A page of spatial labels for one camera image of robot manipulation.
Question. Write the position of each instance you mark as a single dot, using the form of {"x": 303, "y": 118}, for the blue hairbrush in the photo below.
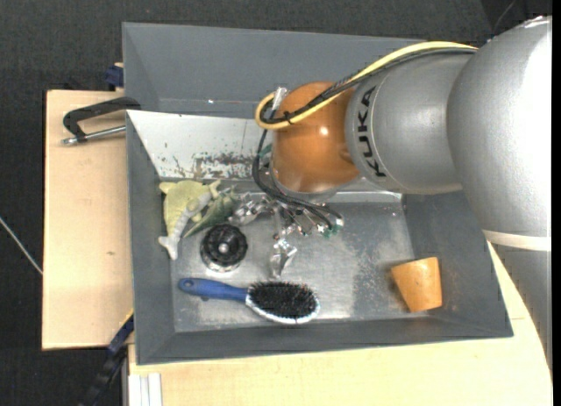
{"x": 282, "y": 301}

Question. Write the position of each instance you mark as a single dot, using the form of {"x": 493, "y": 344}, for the orange cup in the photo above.
{"x": 420, "y": 285}

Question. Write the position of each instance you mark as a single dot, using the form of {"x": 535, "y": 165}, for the dark green toy dinosaur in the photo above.
{"x": 215, "y": 215}

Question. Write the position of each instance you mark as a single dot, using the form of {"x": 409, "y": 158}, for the pale wood board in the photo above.
{"x": 83, "y": 229}

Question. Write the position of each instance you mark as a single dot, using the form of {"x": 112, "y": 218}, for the pale yellow toy dolphin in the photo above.
{"x": 179, "y": 204}

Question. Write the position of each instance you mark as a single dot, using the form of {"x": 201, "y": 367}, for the grey metal bin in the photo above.
{"x": 342, "y": 259}

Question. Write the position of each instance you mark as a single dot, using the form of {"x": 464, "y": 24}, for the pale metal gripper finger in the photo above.
{"x": 252, "y": 209}
{"x": 282, "y": 253}

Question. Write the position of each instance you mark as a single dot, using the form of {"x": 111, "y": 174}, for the black round knob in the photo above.
{"x": 224, "y": 245}

